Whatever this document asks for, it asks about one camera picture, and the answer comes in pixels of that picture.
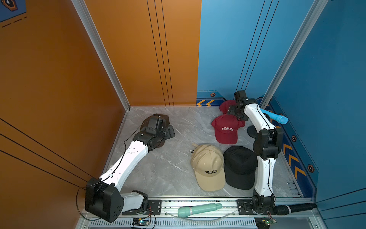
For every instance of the blue microphone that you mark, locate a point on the blue microphone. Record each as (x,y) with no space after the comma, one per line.
(278,118)

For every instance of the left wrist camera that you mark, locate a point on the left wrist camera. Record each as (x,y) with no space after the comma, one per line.
(156,124)

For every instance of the aluminium corner post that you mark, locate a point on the aluminium corner post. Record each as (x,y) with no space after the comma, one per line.
(89,25)
(307,25)

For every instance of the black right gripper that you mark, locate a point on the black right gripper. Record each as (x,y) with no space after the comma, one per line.
(231,111)

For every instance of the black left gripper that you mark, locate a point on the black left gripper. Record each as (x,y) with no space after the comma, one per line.
(167,135)

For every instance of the maroon cap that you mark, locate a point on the maroon cap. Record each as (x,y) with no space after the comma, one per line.
(226,128)
(224,107)

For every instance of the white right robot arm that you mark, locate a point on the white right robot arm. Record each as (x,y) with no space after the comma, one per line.
(267,147)

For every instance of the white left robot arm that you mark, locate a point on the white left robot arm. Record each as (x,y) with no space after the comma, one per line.
(103,197)

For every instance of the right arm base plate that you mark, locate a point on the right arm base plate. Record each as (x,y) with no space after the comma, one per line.
(244,207)

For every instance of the circuit board right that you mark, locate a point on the circuit board right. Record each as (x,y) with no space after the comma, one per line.
(264,223)

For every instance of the beige cap front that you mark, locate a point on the beige cap front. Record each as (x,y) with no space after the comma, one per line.
(207,161)

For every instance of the aluminium front rail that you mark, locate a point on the aluminium front rail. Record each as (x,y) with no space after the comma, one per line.
(203,213)

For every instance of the maroon cap front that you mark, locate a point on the maroon cap front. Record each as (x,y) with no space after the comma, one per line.
(226,128)

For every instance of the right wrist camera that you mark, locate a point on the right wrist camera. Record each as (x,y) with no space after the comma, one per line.
(240,95)

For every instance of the brown cap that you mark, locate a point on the brown cap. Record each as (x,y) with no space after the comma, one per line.
(145,122)

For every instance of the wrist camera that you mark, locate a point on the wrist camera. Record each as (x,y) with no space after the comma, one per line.
(240,95)
(156,124)

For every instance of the maroon cap back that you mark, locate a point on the maroon cap back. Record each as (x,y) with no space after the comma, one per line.
(224,107)

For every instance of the aluminium corner post left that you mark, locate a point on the aluminium corner post left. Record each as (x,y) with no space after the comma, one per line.
(89,25)

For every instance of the black cap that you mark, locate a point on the black cap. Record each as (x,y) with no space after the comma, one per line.
(240,165)

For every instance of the green microphone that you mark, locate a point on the green microphone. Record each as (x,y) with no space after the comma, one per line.
(184,212)

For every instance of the aluminium corner post right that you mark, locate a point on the aluminium corner post right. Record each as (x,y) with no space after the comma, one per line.
(307,25)

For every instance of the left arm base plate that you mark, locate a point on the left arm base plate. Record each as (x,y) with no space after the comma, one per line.
(154,206)

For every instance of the green circuit board left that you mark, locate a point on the green circuit board left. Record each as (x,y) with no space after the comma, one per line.
(140,223)

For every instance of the black microphone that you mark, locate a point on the black microphone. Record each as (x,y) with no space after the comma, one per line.
(282,210)

